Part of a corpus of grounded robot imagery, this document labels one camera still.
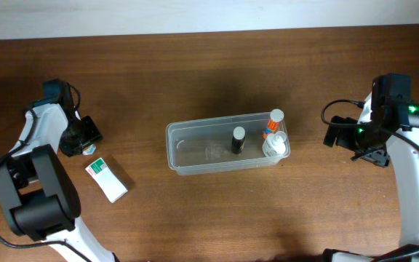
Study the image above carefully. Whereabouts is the white green medicine box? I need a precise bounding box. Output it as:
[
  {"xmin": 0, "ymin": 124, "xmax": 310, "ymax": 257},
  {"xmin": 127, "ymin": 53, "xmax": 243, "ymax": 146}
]
[{"xmin": 85, "ymin": 157, "xmax": 128, "ymax": 203}]

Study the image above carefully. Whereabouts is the black bottle white cap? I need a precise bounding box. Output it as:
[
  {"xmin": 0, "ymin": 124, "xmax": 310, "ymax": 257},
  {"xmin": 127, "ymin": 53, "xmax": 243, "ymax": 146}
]
[{"xmin": 231, "ymin": 127, "xmax": 246, "ymax": 154}]

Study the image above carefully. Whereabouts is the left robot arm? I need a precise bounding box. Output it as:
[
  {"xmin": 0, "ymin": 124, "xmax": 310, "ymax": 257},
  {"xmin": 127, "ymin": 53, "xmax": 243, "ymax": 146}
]
[{"xmin": 0, "ymin": 102, "xmax": 118, "ymax": 261}]

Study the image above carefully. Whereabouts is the clear plastic container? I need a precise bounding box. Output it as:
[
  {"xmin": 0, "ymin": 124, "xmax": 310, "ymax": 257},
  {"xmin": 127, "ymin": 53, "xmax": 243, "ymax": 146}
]
[{"xmin": 165, "ymin": 112, "xmax": 291, "ymax": 175}]

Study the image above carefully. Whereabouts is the gold lid small jar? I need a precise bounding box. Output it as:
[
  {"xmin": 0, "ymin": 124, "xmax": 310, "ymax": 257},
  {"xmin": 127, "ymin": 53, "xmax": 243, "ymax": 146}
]
[{"xmin": 82, "ymin": 144, "xmax": 96, "ymax": 156}]

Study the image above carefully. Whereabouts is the right black cable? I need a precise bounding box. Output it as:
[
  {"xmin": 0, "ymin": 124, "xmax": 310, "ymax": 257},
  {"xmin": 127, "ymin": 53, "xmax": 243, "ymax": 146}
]
[{"xmin": 320, "ymin": 99, "xmax": 419, "ymax": 183}]

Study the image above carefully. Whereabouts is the white translucent spray bottle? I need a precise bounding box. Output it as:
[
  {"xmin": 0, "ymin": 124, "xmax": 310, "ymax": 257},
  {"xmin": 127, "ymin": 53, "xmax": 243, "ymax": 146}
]
[{"xmin": 262, "ymin": 131, "xmax": 288, "ymax": 157}]

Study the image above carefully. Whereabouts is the orange tube white cap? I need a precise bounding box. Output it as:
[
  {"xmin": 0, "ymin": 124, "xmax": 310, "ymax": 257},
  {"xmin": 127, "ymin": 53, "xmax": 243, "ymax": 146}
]
[{"xmin": 263, "ymin": 108, "xmax": 284, "ymax": 139}]

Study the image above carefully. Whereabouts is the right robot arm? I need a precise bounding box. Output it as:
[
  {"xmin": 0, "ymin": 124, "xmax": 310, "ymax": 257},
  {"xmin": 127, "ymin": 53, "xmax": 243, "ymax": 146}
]
[{"xmin": 324, "ymin": 102, "xmax": 419, "ymax": 261}]

